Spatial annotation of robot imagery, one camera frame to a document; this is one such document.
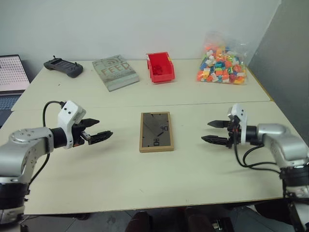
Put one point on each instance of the small red parts pile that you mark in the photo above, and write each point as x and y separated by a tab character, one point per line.
158	69

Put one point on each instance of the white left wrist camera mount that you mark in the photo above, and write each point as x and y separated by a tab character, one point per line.
68	113

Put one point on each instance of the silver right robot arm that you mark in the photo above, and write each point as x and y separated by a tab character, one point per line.
285	145

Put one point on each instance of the laptop computer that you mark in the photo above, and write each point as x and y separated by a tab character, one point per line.
10	75

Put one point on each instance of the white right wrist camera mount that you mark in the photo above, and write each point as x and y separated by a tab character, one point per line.
242	116

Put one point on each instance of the red plastic storage bin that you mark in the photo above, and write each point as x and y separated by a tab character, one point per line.
161	77

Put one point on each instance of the dark grey handheld controller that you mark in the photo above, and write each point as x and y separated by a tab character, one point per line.
62	66

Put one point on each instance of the grey book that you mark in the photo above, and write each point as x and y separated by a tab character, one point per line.
116	72

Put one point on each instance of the black boxy object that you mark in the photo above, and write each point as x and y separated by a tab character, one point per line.
222	226

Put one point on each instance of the wooden framed picture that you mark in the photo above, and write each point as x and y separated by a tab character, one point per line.
155	133

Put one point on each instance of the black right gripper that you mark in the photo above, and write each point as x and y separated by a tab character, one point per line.
233	133

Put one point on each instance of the dark maroon rounded shape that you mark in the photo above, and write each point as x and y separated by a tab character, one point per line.
138	222
198	221

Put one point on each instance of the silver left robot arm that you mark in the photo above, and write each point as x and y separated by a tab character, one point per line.
24	145

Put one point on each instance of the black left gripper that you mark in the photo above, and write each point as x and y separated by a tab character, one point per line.
78	135

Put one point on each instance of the clear bag of colourful blocks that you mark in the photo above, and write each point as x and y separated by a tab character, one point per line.
220	67

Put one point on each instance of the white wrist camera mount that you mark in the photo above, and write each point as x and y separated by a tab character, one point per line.
68	113
242	116

